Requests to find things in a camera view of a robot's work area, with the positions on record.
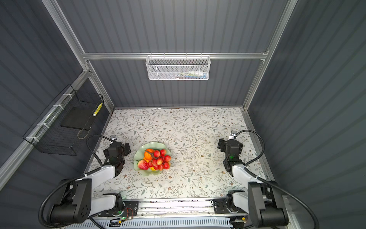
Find green wavy fruit bowl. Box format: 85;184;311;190
133;142;172;177

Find red yellow fake apple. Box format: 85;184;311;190
137;159;149;170

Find large fake orange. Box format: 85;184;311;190
144;148;155;161

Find red lychee fruit bunch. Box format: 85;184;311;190
147;149;172;171

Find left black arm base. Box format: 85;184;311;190
98;201;139;217

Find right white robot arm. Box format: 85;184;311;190
216;138;289;228

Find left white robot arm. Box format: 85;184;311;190
39;142;131;228

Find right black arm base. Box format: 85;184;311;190
211;198;247;214

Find yellow tube in basket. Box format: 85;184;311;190
92;102;103;116

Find white vented panel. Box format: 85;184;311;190
67;217;233;229

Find tubes in white basket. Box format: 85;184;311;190
172;71;209;79

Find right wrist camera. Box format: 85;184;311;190
228;130;237;140

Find left black corrugated cable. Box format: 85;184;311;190
38;134;116;229

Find black corrugated cable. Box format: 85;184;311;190
235;129;320;229
38;134;116;229

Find right black corrugated cable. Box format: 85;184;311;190
235;129;320;229

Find black wire wall basket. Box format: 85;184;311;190
23;86;104;156

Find aluminium mounting rail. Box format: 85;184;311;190
58;196;289;219

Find white wire mesh basket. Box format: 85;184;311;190
145;56;211;81

